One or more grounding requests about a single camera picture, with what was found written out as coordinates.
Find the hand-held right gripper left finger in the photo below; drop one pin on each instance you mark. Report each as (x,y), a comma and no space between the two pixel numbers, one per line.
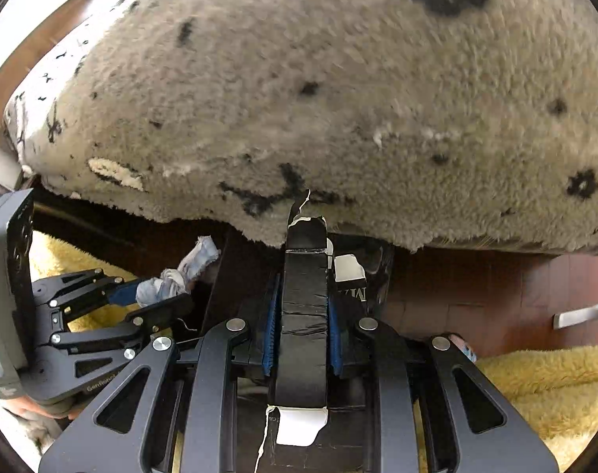
(270,335)

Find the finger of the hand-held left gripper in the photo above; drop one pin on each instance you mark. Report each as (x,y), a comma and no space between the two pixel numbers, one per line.
(124,293)
(156,315)

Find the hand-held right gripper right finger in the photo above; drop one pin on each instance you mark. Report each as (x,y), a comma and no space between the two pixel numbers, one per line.
(335,350)

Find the white blue cloth scrap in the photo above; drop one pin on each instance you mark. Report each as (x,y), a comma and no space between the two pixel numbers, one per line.
(171,283)

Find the person's left hand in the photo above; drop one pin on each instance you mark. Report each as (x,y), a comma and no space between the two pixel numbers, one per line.
(37,409)

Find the yellow fluffy blanket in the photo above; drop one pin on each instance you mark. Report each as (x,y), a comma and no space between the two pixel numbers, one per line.
(550,394)

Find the grey printed fleece blanket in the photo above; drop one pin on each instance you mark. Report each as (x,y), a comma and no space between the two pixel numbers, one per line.
(328,83)

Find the wooden bed frame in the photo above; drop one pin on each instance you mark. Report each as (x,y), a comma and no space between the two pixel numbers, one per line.
(476,286)

